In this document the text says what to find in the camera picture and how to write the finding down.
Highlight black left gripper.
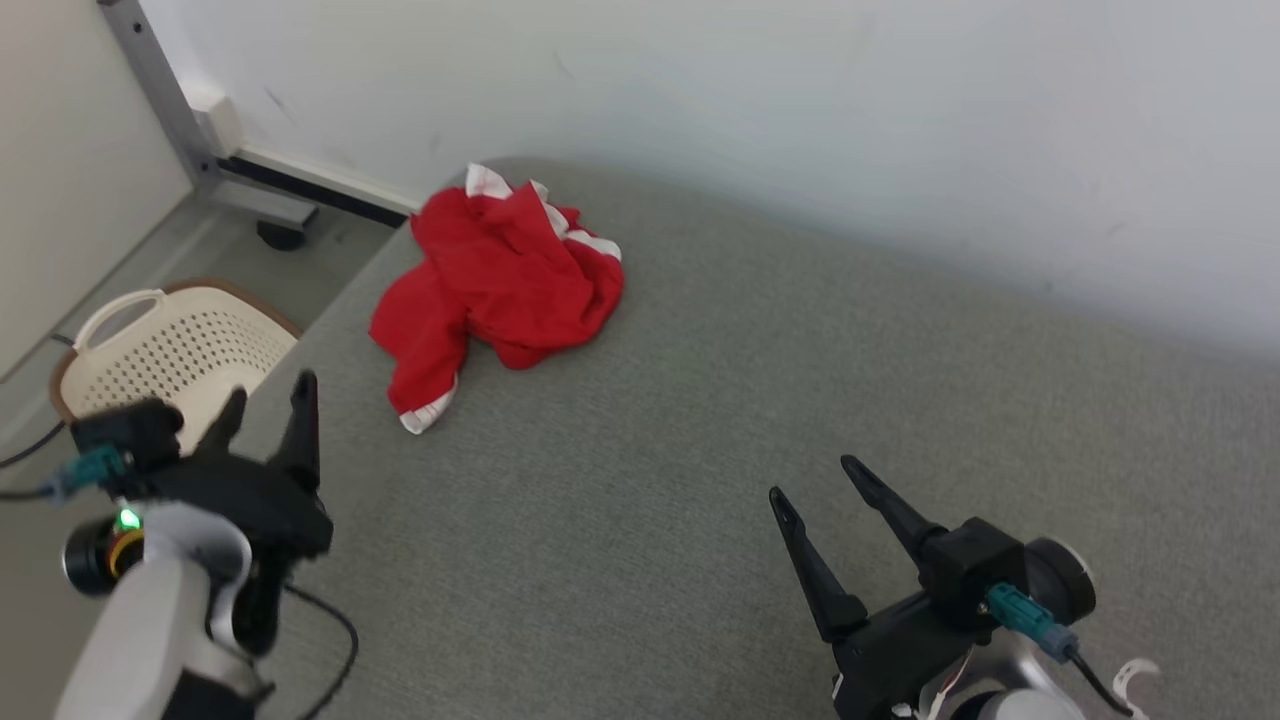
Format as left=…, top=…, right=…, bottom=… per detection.
left=130, top=370, right=334, bottom=561

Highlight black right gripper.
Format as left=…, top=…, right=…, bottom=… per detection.
left=768, top=455, right=991, bottom=720

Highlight red garment with white trim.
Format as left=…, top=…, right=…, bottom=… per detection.
left=368, top=163, right=626, bottom=436

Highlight cream perforated laundry basket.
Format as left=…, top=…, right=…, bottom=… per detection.
left=50, top=280, right=301, bottom=451

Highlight black left camera cable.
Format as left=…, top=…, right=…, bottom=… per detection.
left=0, top=420, right=128, bottom=504

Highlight black camera cable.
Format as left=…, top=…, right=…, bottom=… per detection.
left=0, top=420, right=128, bottom=504
left=985, top=585, right=1136, bottom=717

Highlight thin white red wires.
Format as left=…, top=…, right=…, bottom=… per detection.
left=895, top=648, right=979, bottom=720

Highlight black right camera cable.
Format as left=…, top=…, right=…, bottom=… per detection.
left=985, top=585, right=1136, bottom=717

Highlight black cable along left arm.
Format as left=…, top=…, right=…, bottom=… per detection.
left=280, top=580, right=359, bottom=720

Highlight white and black rail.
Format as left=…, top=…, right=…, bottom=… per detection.
left=232, top=146, right=421, bottom=229

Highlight small white cable tag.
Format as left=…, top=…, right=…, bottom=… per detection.
left=1112, top=658, right=1161, bottom=717

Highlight grey metal frame post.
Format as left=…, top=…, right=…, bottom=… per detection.
left=97, top=0, right=319, bottom=233

